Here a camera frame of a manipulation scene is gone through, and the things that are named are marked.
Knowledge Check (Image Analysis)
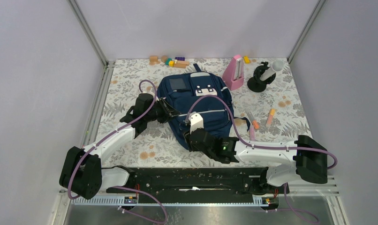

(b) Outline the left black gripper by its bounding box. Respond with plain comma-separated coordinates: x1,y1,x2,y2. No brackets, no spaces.
145,97,181,124

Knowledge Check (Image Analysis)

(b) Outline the navy blue student backpack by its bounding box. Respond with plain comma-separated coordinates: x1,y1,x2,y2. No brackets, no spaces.
157,64,234,150

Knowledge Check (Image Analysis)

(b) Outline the light purple marker pen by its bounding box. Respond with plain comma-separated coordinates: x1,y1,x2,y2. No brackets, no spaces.
249,126,255,141

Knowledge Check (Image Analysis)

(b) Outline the orange grey marker pen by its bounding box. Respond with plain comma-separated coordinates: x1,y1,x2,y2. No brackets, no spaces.
246,110,259,129

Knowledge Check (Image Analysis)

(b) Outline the orange pink highlighter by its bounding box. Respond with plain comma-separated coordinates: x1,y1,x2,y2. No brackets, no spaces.
265,108,276,128

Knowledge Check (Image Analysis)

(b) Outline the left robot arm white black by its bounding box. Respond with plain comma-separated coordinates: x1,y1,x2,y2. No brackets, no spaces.
59,93,180,200

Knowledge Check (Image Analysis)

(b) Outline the long tan wooden block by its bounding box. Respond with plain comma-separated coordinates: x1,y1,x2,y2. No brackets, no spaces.
173,60,189,68

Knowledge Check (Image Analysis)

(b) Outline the teal wooden block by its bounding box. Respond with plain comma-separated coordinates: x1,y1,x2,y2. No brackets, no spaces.
165,58,173,66

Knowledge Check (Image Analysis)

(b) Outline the tan wooden cube block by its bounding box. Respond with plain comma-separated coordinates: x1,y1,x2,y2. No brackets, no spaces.
149,55,159,62

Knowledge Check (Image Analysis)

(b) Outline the pink metronome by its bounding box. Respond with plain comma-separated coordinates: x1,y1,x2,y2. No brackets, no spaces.
222,55,244,90

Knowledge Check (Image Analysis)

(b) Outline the black stand with white tube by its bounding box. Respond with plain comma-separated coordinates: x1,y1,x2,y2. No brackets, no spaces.
247,60,285,93

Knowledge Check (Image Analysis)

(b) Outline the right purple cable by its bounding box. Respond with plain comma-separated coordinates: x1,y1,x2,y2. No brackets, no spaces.
186,95,338,170

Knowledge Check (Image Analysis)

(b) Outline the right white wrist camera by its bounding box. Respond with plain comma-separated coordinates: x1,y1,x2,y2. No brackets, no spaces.
189,113,204,134

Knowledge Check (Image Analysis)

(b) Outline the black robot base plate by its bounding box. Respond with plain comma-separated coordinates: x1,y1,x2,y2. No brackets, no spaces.
106,166,290,205

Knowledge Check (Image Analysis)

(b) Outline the slotted grey cable duct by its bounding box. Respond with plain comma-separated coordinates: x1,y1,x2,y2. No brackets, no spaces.
71,195,269,207

